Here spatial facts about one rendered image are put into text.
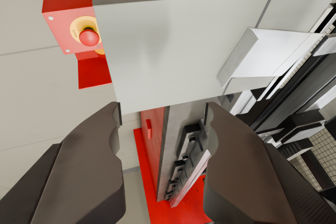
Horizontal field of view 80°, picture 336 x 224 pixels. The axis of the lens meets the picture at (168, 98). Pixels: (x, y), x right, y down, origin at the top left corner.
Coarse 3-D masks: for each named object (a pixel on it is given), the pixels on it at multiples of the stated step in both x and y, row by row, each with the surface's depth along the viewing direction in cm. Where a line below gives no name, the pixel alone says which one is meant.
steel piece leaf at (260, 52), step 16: (256, 32) 24; (272, 32) 25; (288, 32) 26; (304, 32) 26; (240, 48) 25; (256, 48) 27; (272, 48) 27; (288, 48) 28; (224, 64) 28; (240, 64) 29; (256, 64) 30; (272, 64) 31; (224, 80) 28
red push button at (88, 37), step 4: (84, 28) 42; (88, 28) 42; (92, 28) 42; (80, 32) 40; (84, 32) 40; (88, 32) 40; (92, 32) 40; (96, 32) 41; (80, 36) 40; (84, 36) 40; (88, 36) 40; (92, 36) 41; (96, 36) 41; (80, 40) 41; (84, 40) 41; (88, 40) 41; (92, 40) 41; (96, 40) 42; (84, 44) 42; (88, 44) 42; (92, 44) 42
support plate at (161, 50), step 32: (96, 0) 17; (128, 0) 17; (160, 0) 18; (192, 0) 19; (224, 0) 20; (256, 0) 21; (288, 0) 22; (320, 0) 23; (128, 32) 20; (160, 32) 21; (192, 32) 22; (224, 32) 23; (128, 64) 23; (160, 64) 24; (192, 64) 26; (128, 96) 28; (160, 96) 30; (192, 96) 33
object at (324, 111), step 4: (332, 100) 27; (328, 104) 28; (332, 104) 27; (320, 108) 29; (324, 108) 28; (328, 108) 28; (332, 108) 27; (320, 112) 29; (324, 112) 28; (328, 112) 28; (332, 112) 27; (324, 116) 29; (328, 116) 28; (332, 116) 27; (328, 120) 27; (332, 120) 27; (324, 124) 28; (328, 124) 27; (332, 124) 27; (328, 128) 27; (332, 128) 27; (332, 132) 27; (332, 136) 27
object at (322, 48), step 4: (324, 36) 29; (328, 36) 29; (332, 36) 29; (320, 40) 30; (324, 40) 29; (328, 40) 29; (332, 40) 29; (320, 44) 30; (324, 44) 30; (328, 44) 30; (332, 44) 30; (316, 48) 31; (320, 48) 30; (324, 48) 30; (328, 48) 31; (332, 48) 31; (312, 52) 31; (316, 52) 31; (320, 52) 31; (324, 52) 31; (328, 52) 32; (332, 52) 32
